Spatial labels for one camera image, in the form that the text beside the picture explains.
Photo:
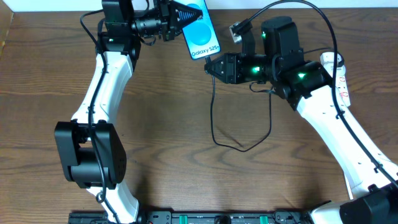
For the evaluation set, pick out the white charger plug adapter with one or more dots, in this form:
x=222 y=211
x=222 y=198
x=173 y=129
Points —
x=329 y=58

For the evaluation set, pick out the blue-screen Galaxy smartphone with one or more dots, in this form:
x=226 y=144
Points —
x=200 y=36

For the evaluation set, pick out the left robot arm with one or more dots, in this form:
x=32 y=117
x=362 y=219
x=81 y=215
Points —
x=90 y=150

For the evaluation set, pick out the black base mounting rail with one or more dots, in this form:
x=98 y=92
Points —
x=165 y=217

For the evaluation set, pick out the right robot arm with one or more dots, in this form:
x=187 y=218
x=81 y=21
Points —
x=310 y=89

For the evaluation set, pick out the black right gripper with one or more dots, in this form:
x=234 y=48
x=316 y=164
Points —
x=232 y=68

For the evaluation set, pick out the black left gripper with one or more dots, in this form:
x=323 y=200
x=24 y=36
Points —
x=168 y=23

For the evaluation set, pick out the white power strip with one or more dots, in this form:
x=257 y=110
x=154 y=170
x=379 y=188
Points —
x=342 y=87

